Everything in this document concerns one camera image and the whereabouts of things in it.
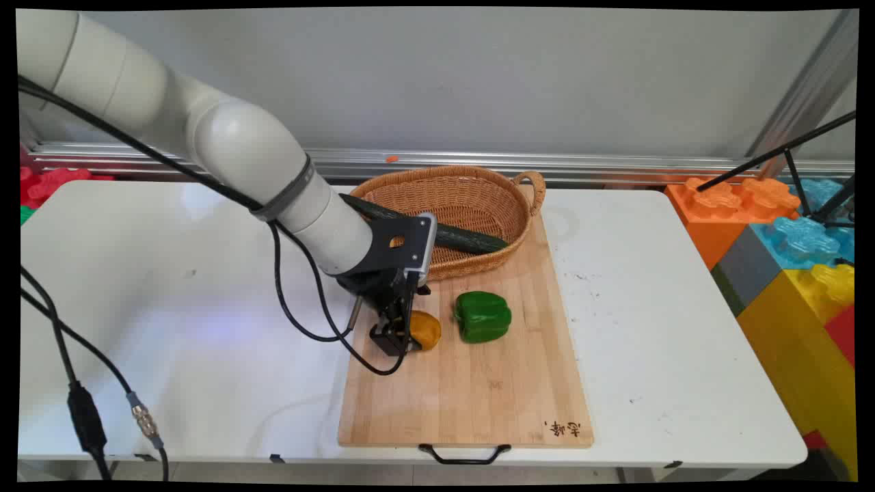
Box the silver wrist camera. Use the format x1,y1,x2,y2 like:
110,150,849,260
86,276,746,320
416,213,438,285

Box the black cutting board handle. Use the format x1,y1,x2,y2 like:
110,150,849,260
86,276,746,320
418,443,513,466

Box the black cable bundle along arm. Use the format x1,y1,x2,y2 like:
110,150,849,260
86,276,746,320
17,74,266,211

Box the green bell pepper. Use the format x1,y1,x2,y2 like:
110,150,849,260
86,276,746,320
454,290,513,344

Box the black cable with metal plug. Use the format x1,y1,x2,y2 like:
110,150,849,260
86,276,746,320
272,222,364,343

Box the dark green cucumber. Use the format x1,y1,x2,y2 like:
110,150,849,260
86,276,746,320
340,193,511,256

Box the blue foam block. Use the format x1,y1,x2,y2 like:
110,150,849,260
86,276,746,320
750,178,857,271

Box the red foam block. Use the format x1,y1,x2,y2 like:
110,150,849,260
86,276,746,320
823,303,857,370

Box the colourful giant toy blocks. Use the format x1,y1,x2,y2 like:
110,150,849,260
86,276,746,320
736,262,858,480

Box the black tripod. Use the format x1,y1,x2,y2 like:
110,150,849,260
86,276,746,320
695,110,857,230

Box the grey arm strap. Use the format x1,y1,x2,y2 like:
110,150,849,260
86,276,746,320
250,155,317,223

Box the aluminium frame post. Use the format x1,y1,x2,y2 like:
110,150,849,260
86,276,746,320
744,10,859,180

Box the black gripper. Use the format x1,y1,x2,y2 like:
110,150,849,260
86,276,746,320
336,268,431,358

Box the orange foam block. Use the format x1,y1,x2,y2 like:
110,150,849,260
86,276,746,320
664,176,803,271

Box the woven wicker basket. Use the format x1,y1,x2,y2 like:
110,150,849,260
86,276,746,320
349,165,547,283

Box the black cable with metal connector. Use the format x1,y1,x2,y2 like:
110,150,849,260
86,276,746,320
19,288,170,480

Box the black cable with inline box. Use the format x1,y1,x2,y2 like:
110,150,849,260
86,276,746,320
19,265,113,480

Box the grey foam block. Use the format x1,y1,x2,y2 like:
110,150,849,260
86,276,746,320
710,225,784,317

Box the aluminium wall rail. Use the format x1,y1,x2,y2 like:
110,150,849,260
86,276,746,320
26,141,856,185

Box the red foam puzzle pieces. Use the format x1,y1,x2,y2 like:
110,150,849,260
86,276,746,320
20,165,116,210

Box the orange yellow round fruit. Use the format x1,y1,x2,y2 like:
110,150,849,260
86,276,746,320
409,310,443,353

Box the black camera usb cable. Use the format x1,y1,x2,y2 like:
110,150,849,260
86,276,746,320
273,222,419,377

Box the bamboo cutting board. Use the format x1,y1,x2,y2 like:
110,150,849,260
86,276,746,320
337,212,595,450

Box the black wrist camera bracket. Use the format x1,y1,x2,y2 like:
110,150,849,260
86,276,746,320
355,215,433,279

